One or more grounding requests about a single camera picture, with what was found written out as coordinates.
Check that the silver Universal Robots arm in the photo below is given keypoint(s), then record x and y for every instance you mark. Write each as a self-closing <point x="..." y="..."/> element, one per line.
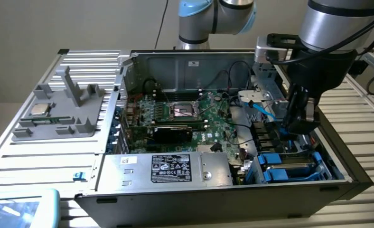
<point x="328" y="21"/>

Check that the CPU socket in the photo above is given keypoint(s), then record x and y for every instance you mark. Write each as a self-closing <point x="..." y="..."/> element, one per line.
<point x="181" y="110"/>

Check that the grey parts rack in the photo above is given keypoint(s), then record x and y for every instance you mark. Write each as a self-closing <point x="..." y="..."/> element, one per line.
<point x="60" y="111"/>

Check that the silver drive bracket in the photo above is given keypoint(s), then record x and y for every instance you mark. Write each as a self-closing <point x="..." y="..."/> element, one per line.
<point x="252" y="96"/>

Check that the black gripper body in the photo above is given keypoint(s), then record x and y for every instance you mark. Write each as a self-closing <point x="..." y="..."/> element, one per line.
<point x="319" y="71"/>

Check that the light blue teach pendant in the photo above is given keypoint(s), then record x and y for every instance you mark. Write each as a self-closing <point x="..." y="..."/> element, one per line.
<point x="18" y="209"/>

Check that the silver CPU chip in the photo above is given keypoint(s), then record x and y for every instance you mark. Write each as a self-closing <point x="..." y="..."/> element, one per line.
<point x="40" y="110"/>

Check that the metal disk bay cage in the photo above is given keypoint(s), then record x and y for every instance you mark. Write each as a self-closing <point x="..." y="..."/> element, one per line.
<point x="268" y="78"/>

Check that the blue latch clip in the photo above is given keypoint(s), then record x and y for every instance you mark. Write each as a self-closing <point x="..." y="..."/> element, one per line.
<point x="76" y="176"/>

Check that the silver power supply unit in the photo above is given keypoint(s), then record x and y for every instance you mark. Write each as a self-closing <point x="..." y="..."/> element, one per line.
<point x="171" y="169"/>

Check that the blue drive bay caddies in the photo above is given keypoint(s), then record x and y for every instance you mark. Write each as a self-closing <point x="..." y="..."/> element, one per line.
<point x="289" y="172"/>

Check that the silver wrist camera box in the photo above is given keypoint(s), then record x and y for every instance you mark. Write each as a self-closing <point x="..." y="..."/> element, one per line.
<point x="269" y="51"/>

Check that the green motherboard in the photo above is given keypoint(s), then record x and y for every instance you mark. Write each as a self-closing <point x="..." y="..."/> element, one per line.
<point x="217" y="118"/>

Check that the silver slatted side panel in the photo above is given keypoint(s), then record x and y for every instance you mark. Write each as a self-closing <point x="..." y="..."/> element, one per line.
<point x="46" y="161"/>

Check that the black open PC case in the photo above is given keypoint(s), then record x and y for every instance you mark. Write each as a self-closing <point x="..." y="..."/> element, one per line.
<point x="205" y="206"/>

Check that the green RAM stick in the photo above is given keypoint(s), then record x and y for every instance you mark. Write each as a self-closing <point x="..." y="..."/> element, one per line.
<point x="46" y="118"/>

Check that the black graphics card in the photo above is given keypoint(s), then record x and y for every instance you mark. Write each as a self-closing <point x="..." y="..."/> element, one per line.
<point x="172" y="135"/>

